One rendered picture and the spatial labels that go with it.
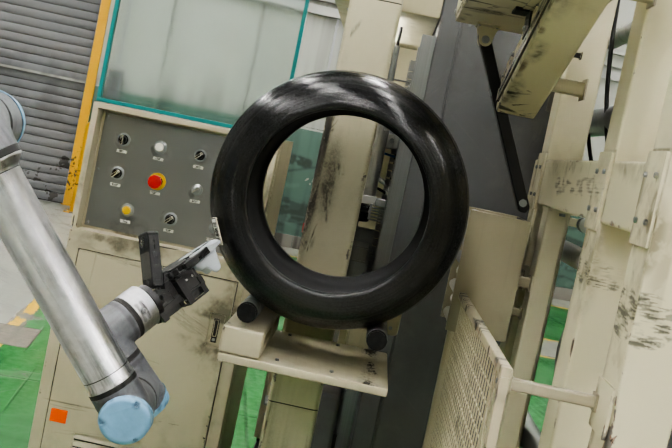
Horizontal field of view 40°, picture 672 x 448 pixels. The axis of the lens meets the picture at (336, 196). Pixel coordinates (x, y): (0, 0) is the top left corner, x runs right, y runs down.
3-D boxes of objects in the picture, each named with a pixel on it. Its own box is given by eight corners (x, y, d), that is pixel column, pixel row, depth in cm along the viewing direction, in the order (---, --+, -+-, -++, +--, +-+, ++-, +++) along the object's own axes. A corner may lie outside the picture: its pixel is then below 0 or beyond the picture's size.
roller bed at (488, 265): (440, 315, 245) (463, 205, 244) (495, 327, 245) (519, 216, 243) (445, 329, 225) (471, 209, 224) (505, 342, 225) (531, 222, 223)
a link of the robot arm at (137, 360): (127, 438, 174) (90, 384, 172) (134, 416, 185) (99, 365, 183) (171, 411, 174) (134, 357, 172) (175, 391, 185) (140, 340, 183)
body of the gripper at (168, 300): (194, 292, 196) (151, 325, 188) (172, 257, 194) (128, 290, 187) (212, 288, 190) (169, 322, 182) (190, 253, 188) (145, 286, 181)
